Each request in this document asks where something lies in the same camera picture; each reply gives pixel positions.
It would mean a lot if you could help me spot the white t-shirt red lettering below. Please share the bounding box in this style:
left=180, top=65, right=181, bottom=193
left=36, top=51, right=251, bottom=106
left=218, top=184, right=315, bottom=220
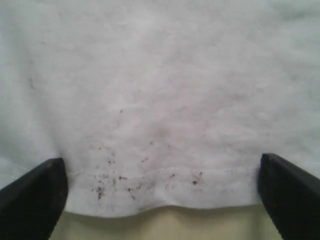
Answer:
left=0, top=0, right=320, bottom=218

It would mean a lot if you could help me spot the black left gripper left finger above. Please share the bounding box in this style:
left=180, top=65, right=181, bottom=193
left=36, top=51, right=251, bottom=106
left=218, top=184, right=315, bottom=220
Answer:
left=0, top=158, right=69, bottom=240

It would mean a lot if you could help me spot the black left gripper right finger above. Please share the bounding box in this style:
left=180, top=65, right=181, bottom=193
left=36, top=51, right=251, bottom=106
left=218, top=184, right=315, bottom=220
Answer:
left=258, top=153, right=320, bottom=240

